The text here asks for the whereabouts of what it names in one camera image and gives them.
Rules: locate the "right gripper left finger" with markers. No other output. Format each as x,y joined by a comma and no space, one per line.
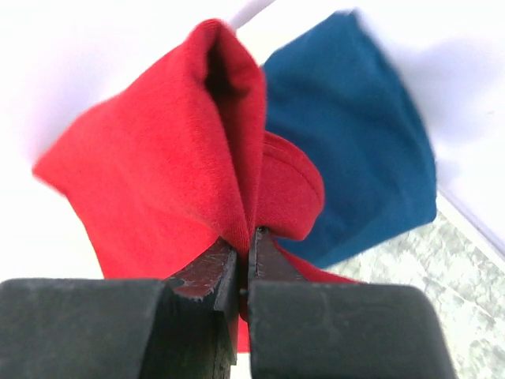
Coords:
185,326

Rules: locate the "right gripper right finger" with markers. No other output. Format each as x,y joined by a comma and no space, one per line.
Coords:
302,329

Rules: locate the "dark red t shirt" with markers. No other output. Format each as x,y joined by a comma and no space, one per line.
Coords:
182,158

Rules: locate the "folded blue t shirt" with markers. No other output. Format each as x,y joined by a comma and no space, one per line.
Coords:
332,93

